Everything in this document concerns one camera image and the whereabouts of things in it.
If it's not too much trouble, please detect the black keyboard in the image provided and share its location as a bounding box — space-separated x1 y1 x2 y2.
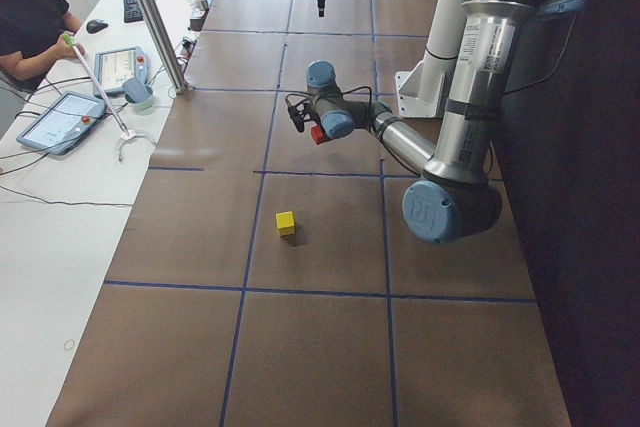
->
122 0 144 23

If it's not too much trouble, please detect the yellow wooden block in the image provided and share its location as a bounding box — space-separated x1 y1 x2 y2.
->
275 211 296 237

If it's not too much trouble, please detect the teach pendant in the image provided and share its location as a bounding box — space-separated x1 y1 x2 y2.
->
16 92 106 156
94 46 149 97

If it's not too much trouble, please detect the long grabber stick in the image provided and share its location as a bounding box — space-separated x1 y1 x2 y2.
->
61 32 157 163

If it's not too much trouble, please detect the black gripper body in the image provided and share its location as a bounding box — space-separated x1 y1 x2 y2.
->
302 104 321 126

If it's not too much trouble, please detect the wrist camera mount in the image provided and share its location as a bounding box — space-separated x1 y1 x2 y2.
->
285 99 313 133

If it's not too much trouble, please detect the near teach pendant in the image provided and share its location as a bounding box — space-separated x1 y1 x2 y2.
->
16 92 106 156

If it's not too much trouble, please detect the red wooden block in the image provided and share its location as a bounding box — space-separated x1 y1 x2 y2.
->
310 125 328 145

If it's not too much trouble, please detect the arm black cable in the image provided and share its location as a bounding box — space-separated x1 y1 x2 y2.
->
284 85 381 113

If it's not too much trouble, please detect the aluminium frame post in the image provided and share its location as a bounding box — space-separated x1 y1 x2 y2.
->
138 0 188 95

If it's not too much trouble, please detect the person in black shirt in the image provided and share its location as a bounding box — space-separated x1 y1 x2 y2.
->
1 0 84 91

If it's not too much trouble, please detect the black computer mouse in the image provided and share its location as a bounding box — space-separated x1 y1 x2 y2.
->
85 19 109 34

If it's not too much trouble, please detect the white pedestal column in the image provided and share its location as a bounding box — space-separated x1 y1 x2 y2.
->
396 0 466 118

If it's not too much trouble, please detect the light blue cup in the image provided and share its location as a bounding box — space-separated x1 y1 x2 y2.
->
122 77 153 112

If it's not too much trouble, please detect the far teach pendant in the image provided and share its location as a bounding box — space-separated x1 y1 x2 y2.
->
94 46 149 97

